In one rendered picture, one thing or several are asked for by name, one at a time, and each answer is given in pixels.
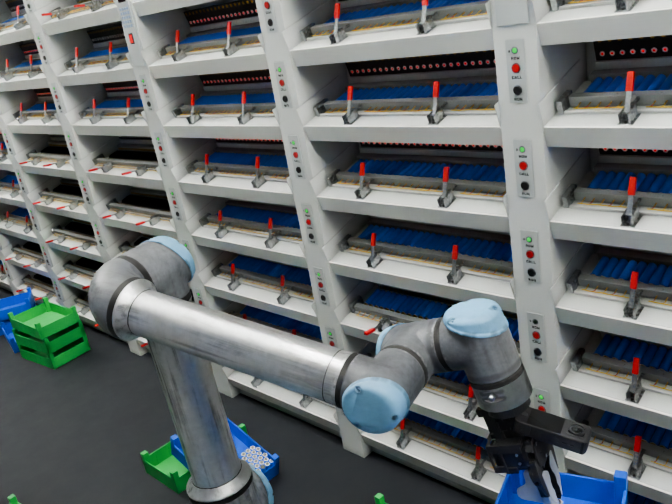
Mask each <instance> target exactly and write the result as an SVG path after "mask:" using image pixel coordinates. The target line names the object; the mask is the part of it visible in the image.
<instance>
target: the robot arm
mask: <svg viewBox="0 0 672 504"><path fill-rule="evenodd" d="M194 274H195V263H194V260H193V257H192V256H191V254H190V252H189V251H188V250H187V248H186V247H185V246H184V245H183V244H180V243H179V242H178V241H177V240H175V239H173V238H171V237H167V236H157V237H154V238H152V239H150V240H145V241H143V242H141V243H140V244H139V245H138V246H136V247H134V248H132V249H130V250H129V251H127V252H125V253H123V254H121V255H119V256H117V257H116V258H114V259H111V260H109V261H108V262H106V263H104V264H103V265H102V266H101V267H100V268H99V269H98V270H97V272H96V273H95V275H94V277H93V278H92V280H91V283H90V287H89V292H88V303H89V307H90V310H91V313H92V316H93V317H94V319H95V321H96V323H97V324H98V325H99V326H100V327H101V328H102V329H103V330H104V331H105V332H107V333H108V334H110V335H112V336H114V337H116V338H119V339H122V340H125V341H132V340H135V339H137V338H139V337H142V338H145V339H146V340H147V343H148V346H149V349H150V352H151V355H152V358H153V361H154V364H155V367H156V370H157V373H158V376H159V379H160V382H161V385H162V389H163V392H164V395H165V398H166V401H167V404H168V407H169V410H170V413H171V416H172V419H173V422H174V425H175V428H176V431H177V434H178V437H179V440H180V443H181V447H182V450H183V453H184V456H185V459H186V462H187V465H188V468H189V471H190V474H191V477H190V479H189V480H188V482H187V485H186V491H187V494H188V498H189V500H190V503H191V504H273V503H274V496H273V495H272V494H273V490H272V487H271V485H270V483H269V481H268V479H267V478H266V476H265V475H264V474H263V473H262V472H261V471H260V470H258V471H257V470H256V469H255V466H253V465H251V464H249V463H247V462H246V461H245V460H243V459H240V458H238V454H237V451H236V447H235V444H234V441H233V437H232V434H231V431H230V427H229V424H228V421H227V417H226V414H225V410H224V407H223V404H222V400H221V397H220V394H219V390H218V387H217V384H216V380H215V377H214V373H213V370H212V367H211V363H210V361H211V362H214V363H216V364H219V365H222V366H225V367H228V368H231V369H234V370H236V371H239V372H242V373H245V374H248V375H251V376H253V377H256V378H259V379H262V380H265V381H268V382H271V383H273V384H276V385H279V386H282V387H285V388H288V389H291V390H293V391H296V392H299V393H302V394H305V395H308V396H310V397H313V398H316V399H319V400H322V401H325V402H328V403H330V404H333V405H335V406H336V407H337V408H340V409H343V411H344V414H345V416H346V417H347V419H348V420H349V421H350V422H351V423H352V424H353V425H354V426H356V427H357V428H358V429H360V430H362V431H364V432H367V433H371V434H383V433H387V432H389V431H391V430H393V429H394V428H395V427H396V426H397V425H398V424H399V422H401V421H402V420H403V419H404V418H405V417H406V415H407V414H408V412H409V409H410V407H411V405H412V404H413V402H414V401H415V399H416V398H417V396H418V395H419V393H420V392H421V390H422V389H423V388H424V387H425V385H426V384H427V382H428V381H429V379H430V378H431V376H432V375H433V374H437V373H444V372H452V371H460V370H464V371H465V373H466V376H467V378H468V381H469V383H470V385H471V387H472V390H473V392H474V395H475V397H476V400H477V402H478V404H479V407H477V409H476V413H477V415H478V418H479V417H483V418H484V420H485V423H486V425H487V428H488V430H489V432H490V433H489V436H488V438H487V444H486V446H485V449H486V451H487V453H488V456H489V458H490V461H491V463H492V466H493V468H494V471H495V473H507V474H519V471H520V470H525V471H524V472H523V475H524V479H525V484H524V485H522V486H521V487H519V488H518V489H517V494H518V496H519V497H520V498H521V499H524V500H529V501H534V502H539V503H543V504H560V502H559V500H558V498H560V499H561V498H562V494H563V493H562V486H561V480H560V474H559V470H558V468H559V467H558V463H557V459H556V455H555V451H554V448H553V445H554V446H557V447H560V448H563V449H566V450H569V451H572V452H575V453H578V454H581V455H583V454H585V453H586V451H587V449H588V445H589V442H590V438H591V434H592V429H591V427H590V426H587V425H584V424H581V423H578V422H575V421H572V420H569V419H566V418H562V417H559V416H556V415H553V414H550V413H547V412H544V411H541V410H538V409H534V408H531V407H529V406H530V403H531V400H530V396H531V394H532V392H533V388H532V385H531V383H530V380H529V377H528V375H527V372H526V369H525V367H524V365H523V363H522V361H521V358H520V355H519V353H518V350H517V348H516V345H515V342H514V340H513V337H512V335H511V332H510V329H509V327H508V326H509V324H508V321H507V319H506V317H505V316H504V314H503V312H502V310H501V308H500V306H499V305H498V304H497V303H496V302H495V301H493V300H490V299H483V298H479V299H471V300H468V301H466V302H460V303H458V304H456V305H454V306H452V307H450V308H449V309H448V310H447V311H446V312H445V314H444V317H438V318H433V319H427V320H422V321H416V322H411V323H399V324H396V325H393V326H391V327H388V328H386V329H385V330H383V331H382V333H381V334H380V336H379V338H378V341H377V344H376V356H375V357H374V358H372V357H369V356H366V355H363V354H360V353H357V352H348V351H345V350H342V349H339V348H335V347H332V346H329V345H326V344H323V343H319V342H316V341H313V340H310V339H307V338H303V337H300V336H297V335H294V334H291V333H287V332H284V331H281V330H278V329H275V328H272V327H268V326H265V325H262V324H259V323H256V322H252V321H249V320H246V319H243V318H240V317H236V316H233V315H230V314H227V313H224V312H220V311H217V310H214V309H211V308H208V307H204V306H201V305H198V304H195V303H192V299H191V298H192V295H191V292H190V288H189V285H188V282H190V281H191V280H192V278H193V276H194ZM492 439H496V440H492ZM491 440H492V441H491ZM490 442H491V443H490ZM491 454H493V457H494V459H495V462H496V464H497V466H495V463H494V461H493V458H492V456H491Z"/></svg>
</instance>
